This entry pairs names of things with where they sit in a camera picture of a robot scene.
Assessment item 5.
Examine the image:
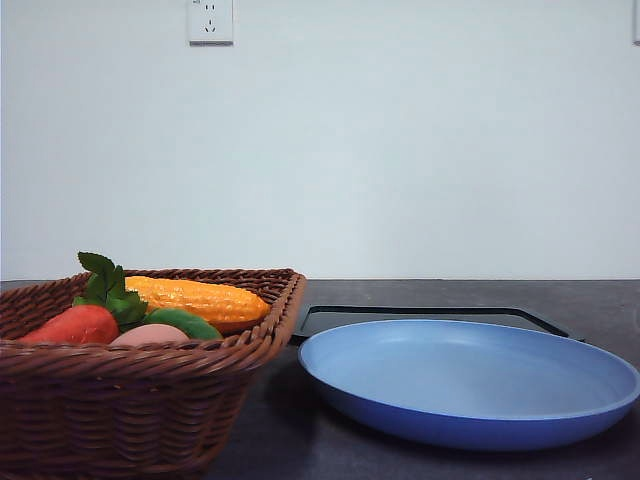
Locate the orange toy corn cob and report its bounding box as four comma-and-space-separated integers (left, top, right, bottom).
125, 276, 271, 326

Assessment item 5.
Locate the brown egg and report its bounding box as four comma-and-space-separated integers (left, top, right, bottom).
110, 324, 191, 346

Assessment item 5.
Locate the black tray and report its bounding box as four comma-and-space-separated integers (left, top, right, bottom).
289, 305, 585, 347

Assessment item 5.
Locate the red toy carrot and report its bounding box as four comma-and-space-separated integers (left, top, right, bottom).
19, 251, 149, 345

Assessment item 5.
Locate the green toy vegetable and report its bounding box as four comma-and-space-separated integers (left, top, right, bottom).
144, 308, 223, 341

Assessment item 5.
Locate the blue plate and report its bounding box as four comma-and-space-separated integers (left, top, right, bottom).
298, 319, 640, 451

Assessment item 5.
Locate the brown wicker basket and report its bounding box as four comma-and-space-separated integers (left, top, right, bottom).
0, 268, 307, 480

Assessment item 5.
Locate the white wall socket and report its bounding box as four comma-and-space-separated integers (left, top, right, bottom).
189, 0, 234, 48

